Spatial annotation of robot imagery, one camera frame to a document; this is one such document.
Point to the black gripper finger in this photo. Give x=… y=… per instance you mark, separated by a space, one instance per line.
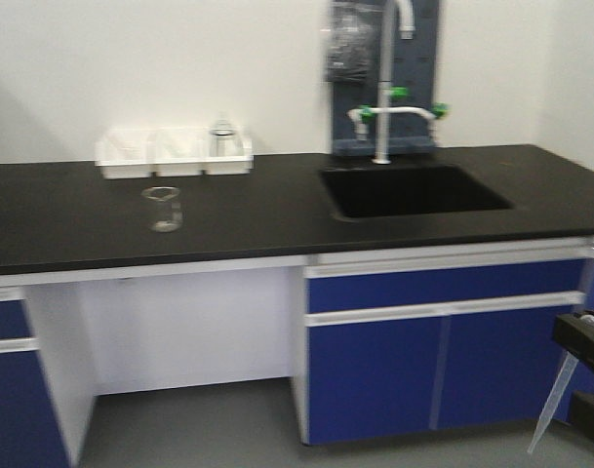
x=581 y=413
x=575 y=334

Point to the clear plastic pipette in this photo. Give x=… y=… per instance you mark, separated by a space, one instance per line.
x=553 y=400

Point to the blue right corner cabinet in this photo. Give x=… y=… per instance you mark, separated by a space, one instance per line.
x=582 y=378

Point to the blue sink cabinet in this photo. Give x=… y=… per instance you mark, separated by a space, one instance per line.
x=405 y=341

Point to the black lab sink basin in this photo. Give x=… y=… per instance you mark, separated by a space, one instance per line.
x=370 y=193

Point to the white gooseneck lab faucet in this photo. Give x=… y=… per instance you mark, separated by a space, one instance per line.
x=397 y=16

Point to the grey pegboard drying rack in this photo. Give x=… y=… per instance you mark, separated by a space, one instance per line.
x=413 y=70

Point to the plastic bag of pegs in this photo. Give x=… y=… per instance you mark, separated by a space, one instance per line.
x=351 y=41

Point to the white right storage bin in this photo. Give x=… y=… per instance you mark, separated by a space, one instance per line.
x=238 y=158

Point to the white storage bin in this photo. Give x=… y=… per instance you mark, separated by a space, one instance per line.
x=178 y=152
x=238 y=158
x=125 y=153

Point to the glass flask in bin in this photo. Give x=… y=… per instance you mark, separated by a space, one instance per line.
x=222 y=131

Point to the small glass beaker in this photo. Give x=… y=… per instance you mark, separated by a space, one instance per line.
x=164 y=208

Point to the white middle storage bin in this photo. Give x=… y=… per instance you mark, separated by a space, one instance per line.
x=178 y=152

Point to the white left storage bin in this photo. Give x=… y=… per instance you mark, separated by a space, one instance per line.
x=125 y=153

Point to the blue left cabinet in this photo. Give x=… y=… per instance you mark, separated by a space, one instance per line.
x=29 y=430

